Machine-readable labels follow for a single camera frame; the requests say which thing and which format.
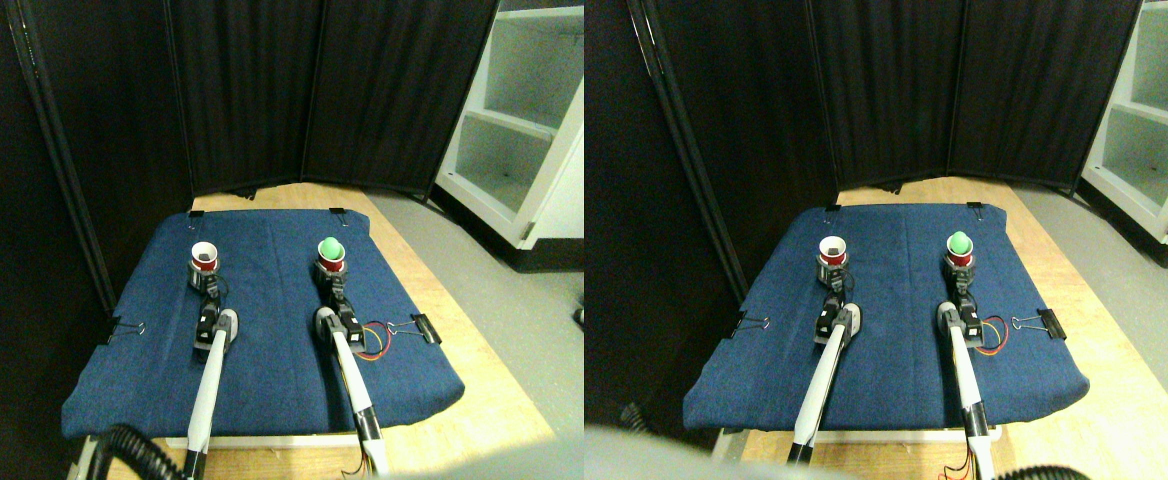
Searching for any dark blue cloth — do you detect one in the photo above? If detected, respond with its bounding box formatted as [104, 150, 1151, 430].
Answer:
[60, 207, 466, 441]
[682, 203, 1091, 434]

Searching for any curtain stand pole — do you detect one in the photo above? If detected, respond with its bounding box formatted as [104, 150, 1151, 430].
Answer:
[2, 0, 117, 313]
[627, 0, 751, 301]

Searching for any orange wire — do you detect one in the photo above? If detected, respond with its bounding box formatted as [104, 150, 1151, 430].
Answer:
[979, 315, 1010, 356]
[359, 320, 395, 361]

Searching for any black ribbed hose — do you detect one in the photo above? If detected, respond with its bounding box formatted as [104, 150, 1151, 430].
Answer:
[1004, 463, 1080, 480]
[619, 403, 657, 436]
[84, 425, 185, 480]

